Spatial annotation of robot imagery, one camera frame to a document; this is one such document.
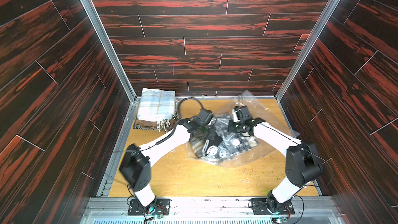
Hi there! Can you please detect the white fringed scarf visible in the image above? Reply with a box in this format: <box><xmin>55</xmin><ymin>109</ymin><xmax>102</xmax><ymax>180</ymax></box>
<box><xmin>136</xmin><ymin>88</ymin><xmax>178</xmax><ymax>132</ymax></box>

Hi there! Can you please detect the brown striped fringed scarf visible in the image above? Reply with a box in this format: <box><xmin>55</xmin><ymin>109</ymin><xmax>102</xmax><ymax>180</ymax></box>
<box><xmin>134</xmin><ymin>119</ymin><xmax>160</xmax><ymax>129</ymax></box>

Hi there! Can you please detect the beige brown striped scarf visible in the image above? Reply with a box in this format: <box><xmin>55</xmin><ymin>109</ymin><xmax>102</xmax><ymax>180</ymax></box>
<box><xmin>189</xmin><ymin>139</ymin><xmax>205</xmax><ymax>158</ymax></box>

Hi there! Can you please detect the black scarf white emblem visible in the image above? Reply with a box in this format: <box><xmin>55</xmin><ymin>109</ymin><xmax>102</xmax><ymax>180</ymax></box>
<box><xmin>200</xmin><ymin>114</ymin><xmax>259</xmax><ymax>164</ymax></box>

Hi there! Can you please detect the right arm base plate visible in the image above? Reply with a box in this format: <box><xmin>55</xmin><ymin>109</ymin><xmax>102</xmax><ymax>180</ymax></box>
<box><xmin>248</xmin><ymin>198</ymin><xmax>295</xmax><ymax>215</ymax></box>

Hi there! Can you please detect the front aluminium rail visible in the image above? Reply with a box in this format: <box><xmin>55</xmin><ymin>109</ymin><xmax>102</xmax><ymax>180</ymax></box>
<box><xmin>81</xmin><ymin>197</ymin><xmax>346</xmax><ymax>224</ymax></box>

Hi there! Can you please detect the clear plastic vacuum bag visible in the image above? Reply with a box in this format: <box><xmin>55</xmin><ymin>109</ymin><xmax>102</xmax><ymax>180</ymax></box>
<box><xmin>187</xmin><ymin>91</ymin><xmax>303</xmax><ymax>168</ymax></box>

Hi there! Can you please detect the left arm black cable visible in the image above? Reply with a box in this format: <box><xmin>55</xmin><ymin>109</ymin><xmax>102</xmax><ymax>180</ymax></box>
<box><xmin>124</xmin><ymin>97</ymin><xmax>204</xmax><ymax>206</ymax></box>

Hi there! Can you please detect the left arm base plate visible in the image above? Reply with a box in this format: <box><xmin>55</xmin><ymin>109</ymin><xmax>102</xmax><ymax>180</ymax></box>
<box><xmin>127</xmin><ymin>198</ymin><xmax>171</xmax><ymax>218</ymax></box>

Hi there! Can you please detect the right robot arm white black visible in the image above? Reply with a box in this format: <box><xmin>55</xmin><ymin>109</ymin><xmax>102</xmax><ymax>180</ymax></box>
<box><xmin>229</xmin><ymin>106</ymin><xmax>323</xmax><ymax>213</ymax></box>

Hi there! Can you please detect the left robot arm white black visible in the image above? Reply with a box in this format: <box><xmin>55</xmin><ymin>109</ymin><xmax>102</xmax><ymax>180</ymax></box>
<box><xmin>119</xmin><ymin>109</ymin><xmax>223</xmax><ymax>213</ymax></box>

